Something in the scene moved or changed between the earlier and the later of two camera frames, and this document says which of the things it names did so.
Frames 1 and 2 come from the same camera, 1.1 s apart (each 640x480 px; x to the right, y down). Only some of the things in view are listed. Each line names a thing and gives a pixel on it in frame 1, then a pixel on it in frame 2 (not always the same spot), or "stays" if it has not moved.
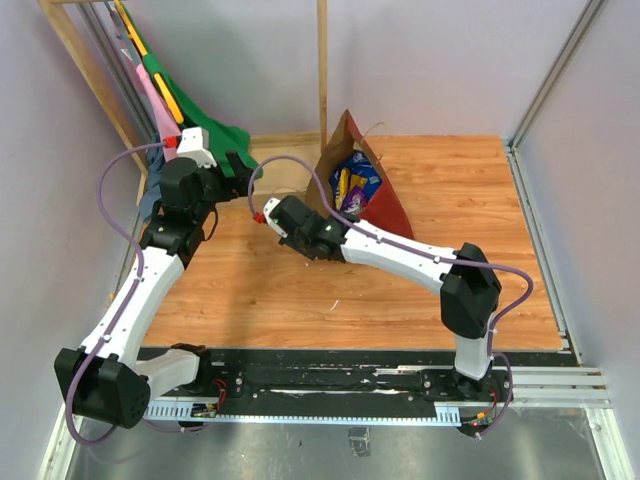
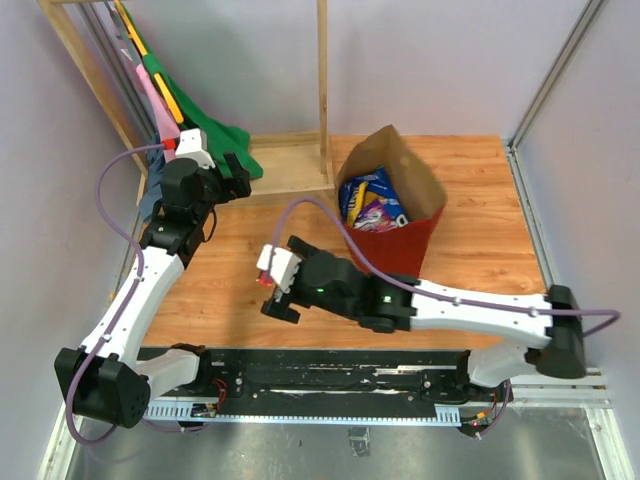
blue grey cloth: (153, 192) stays
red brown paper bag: (384, 212) -> (390, 199)
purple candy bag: (351, 202) -> (373, 217)
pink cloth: (168, 125) stays
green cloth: (223, 139) stays
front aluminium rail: (557, 387) stays
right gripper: (288, 242) -> (281, 309)
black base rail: (424, 377) stays
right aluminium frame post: (546, 92) stays
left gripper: (233, 185) stays
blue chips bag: (357, 171) -> (356, 192)
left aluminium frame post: (108, 37) stays
